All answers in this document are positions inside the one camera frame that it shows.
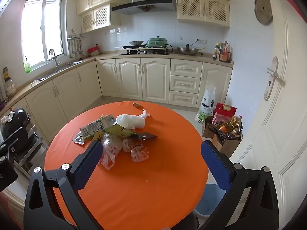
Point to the yellow cooking oil bottle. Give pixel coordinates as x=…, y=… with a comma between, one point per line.
x=229, y=124

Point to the chrome faucet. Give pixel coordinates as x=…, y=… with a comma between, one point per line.
x=55, y=60

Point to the round grey wall disc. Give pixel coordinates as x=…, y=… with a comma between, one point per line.
x=263, y=8

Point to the cream lattice door wall cabinet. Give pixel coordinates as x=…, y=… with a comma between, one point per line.
x=203, y=9
x=96, y=18

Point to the white crumpled cloth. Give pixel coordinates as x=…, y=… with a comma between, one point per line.
x=7, y=119

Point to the round orange table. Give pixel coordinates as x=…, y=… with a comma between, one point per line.
x=144, y=184

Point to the red gift box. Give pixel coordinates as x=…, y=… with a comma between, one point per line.
x=225, y=111

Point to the green and white milk carton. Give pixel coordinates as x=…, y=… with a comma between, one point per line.
x=96, y=125

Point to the cardboard box with oil bottles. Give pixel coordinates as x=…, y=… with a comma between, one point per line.
x=227, y=147

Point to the wall socket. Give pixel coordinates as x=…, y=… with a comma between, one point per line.
x=201, y=40

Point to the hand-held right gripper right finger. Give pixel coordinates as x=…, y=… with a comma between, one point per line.
x=215, y=167

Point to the black round appliance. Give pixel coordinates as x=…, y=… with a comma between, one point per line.
x=16, y=122

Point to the red door decoration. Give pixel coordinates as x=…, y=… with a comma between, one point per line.
x=292, y=3

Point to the gas stove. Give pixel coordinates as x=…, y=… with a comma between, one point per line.
x=144, y=51

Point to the steel sink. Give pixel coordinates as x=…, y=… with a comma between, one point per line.
x=72, y=64

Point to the yellow label bottle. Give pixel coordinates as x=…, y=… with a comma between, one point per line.
x=5, y=73

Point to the kitchen window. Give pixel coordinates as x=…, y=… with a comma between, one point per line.
x=43, y=31

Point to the yellow wrapper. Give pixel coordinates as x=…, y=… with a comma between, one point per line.
x=98, y=137

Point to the clear plastic bag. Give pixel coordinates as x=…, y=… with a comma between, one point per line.
x=109, y=148
x=139, y=152

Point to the white door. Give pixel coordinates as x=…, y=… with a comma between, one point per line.
x=283, y=129

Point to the small brown lump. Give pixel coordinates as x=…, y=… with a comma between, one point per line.
x=136, y=104

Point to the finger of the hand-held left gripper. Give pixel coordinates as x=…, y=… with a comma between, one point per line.
x=16, y=137

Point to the large white jar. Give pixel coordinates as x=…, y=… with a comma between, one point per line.
x=10, y=88

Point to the cream cabinet drawer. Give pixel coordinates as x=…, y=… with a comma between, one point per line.
x=183, y=98
x=185, y=84
x=186, y=68

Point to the white plastic bag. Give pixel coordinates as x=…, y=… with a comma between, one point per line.
x=130, y=122

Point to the group of condiment bottles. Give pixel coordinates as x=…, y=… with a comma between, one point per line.
x=223, y=52

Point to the dark glass bottle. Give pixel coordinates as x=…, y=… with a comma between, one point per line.
x=233, y=134

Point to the utensil rack with hanging utensils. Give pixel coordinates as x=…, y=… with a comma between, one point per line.
x=76, y=45

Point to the red bowl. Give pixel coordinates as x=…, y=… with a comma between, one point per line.
x=94, y=50

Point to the green electric cooking pot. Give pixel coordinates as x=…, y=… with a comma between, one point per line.
x=157, y=43

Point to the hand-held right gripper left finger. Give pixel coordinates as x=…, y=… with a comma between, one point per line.
x=87, y=167

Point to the cream base cabinets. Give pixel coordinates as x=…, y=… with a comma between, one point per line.
x=129, y=76

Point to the pale green food packet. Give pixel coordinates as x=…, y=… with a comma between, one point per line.
x=117, y=130

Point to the steel pan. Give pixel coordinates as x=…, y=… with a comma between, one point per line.
x=136, y=43

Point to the dark snack packet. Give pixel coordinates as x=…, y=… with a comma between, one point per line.
x=144, y=136

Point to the white rice bag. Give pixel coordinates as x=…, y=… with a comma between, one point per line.
x=206, y=105

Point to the small brown paper bag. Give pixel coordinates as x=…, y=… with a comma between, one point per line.
x=207, y=130

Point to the range hood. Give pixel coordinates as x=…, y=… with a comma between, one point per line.
x=144, y=6

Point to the green dish soap bottle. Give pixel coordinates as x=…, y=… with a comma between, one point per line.
x=27, y=66

